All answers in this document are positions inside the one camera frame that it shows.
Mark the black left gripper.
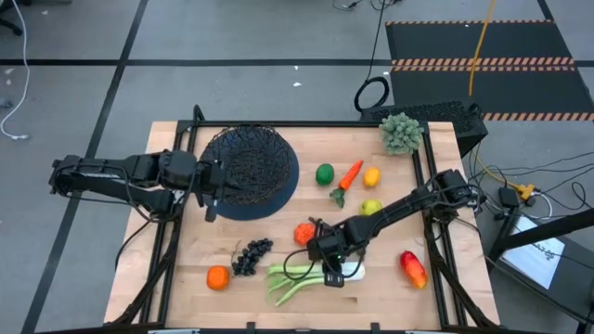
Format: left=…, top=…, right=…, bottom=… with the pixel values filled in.
left=197, top=159, right=243, bottom=223

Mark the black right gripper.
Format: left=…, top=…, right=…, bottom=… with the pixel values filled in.
left=307, top=218, right=357, bottom=289

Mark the pale green celery stalk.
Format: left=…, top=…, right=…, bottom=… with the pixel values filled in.
left=265, top=261, right=367, bottom=307

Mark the red-orange pumpkin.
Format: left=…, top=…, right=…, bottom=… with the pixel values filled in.
left=293, top=222, right=317, bottom=247

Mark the yellow-green apple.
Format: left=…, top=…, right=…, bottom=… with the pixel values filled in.
left=359, top=199, right=384, bottom=217

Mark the red and yellow mango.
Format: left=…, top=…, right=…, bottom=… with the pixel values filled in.
left=399, top=250, right=429, bottom=290

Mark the green lime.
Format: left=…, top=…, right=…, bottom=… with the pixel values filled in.
left=315, top=162, right=335, bottom=187

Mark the orange tangerine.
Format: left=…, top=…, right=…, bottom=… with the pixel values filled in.
left=206, top=265, right=231, bottom=291

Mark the orange carrot with green top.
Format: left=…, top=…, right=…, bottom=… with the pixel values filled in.
left=329, top=160, right=365, bottom=209

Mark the dark purple grape bunch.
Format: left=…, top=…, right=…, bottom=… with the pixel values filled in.
left=230, top=238, right=275, bottom=278

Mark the green succulent plant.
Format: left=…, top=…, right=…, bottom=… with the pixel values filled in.
left=378, top=111, right=425, bottom=157

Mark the black power adapter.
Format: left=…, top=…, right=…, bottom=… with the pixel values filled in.
left=498, top=186, right=521, bottom=209

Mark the black perforated case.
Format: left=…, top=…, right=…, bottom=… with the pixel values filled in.
left=359, top=98, right=489, bottom=159

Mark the white paper sheet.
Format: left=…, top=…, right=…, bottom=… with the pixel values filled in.
left=500, top=215, right=566, bottom=291

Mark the black side stand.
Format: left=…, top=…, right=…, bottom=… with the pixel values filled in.
left=484, top=206, right=594, bottom=326

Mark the black hazard-striped floor mat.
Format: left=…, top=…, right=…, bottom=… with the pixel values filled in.
left=384, top=19, right=594, bottom=124

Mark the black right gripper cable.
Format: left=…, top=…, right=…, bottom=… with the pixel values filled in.
left=282, top=249, right=326, bottom=282

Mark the black metal table frame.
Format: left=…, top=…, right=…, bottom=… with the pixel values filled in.
left=105, top=104, right=501, bottom=334

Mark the black table-side cable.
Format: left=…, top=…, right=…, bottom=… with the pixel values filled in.
left=114, top=215, right=157, bottom=273

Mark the black coiled floor cable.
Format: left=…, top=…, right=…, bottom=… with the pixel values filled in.
left=353, top=0, right=392, bottom=114

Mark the yellow cable connector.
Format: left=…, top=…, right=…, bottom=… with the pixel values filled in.
left=512, top=183, right=538, bottom=201

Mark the white looped cable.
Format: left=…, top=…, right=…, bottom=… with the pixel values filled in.
left=528, top=190, right=554, bottom=220

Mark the white floor cable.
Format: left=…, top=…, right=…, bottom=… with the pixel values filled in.
left=0, top=0, right=32, bottom=141

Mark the yellow cable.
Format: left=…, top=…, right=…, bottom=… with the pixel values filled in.
left=467, top=0, right=497, bottom=97

